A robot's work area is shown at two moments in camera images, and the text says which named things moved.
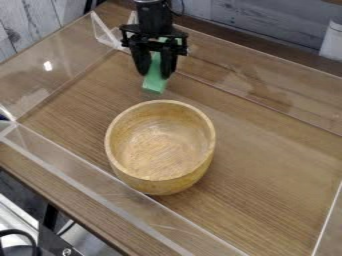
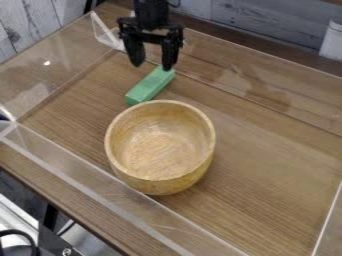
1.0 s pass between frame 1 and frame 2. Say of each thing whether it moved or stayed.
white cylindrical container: stayed
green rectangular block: moved
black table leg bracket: stayed
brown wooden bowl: stayed
